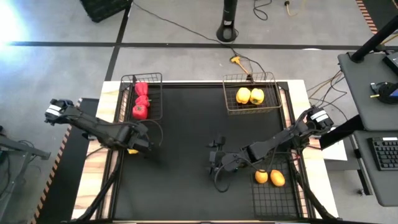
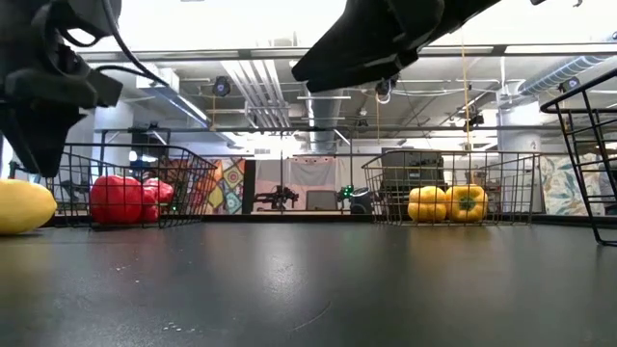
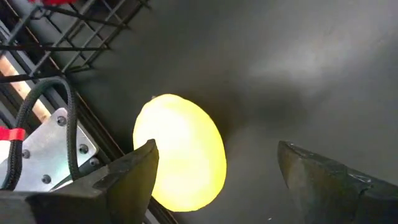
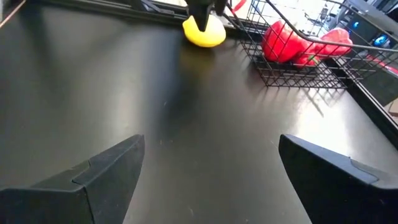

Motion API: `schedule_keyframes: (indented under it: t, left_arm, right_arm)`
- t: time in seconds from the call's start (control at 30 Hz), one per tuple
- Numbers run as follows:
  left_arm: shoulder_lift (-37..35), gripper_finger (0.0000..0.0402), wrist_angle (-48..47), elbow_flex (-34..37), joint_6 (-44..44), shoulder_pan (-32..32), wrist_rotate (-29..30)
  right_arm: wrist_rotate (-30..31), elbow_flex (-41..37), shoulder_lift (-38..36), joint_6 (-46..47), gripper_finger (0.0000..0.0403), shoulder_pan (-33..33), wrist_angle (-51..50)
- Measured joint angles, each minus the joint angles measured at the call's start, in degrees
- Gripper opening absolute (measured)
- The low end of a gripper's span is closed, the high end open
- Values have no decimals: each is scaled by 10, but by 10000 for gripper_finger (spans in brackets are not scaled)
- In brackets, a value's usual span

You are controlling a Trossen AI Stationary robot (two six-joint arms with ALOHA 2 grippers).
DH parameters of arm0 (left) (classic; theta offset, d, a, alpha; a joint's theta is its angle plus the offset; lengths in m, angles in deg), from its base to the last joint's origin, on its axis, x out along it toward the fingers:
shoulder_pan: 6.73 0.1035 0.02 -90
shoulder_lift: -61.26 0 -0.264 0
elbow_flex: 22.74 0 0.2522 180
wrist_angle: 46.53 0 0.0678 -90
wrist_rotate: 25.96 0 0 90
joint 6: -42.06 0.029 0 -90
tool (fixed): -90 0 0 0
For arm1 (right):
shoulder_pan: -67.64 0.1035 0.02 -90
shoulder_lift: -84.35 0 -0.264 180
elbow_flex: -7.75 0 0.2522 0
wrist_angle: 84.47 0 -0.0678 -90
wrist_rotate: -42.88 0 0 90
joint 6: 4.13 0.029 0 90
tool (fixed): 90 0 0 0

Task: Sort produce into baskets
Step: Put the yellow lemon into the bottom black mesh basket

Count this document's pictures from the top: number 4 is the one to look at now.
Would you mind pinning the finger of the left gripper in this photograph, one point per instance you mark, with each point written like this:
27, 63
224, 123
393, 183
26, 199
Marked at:
220, 6
200, 14

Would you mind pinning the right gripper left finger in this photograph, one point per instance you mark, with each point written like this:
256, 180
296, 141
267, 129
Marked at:
102, 193

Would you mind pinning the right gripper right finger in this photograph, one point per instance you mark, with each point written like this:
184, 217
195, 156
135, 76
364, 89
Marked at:
335, 193

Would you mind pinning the bright yellow lemon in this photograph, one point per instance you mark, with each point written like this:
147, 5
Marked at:
213, 39

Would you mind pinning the red bell pepper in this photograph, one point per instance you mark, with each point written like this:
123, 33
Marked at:
303, 61
280, 43
337, 39

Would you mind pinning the black device blue light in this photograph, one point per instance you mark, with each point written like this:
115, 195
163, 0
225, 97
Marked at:
381, 40

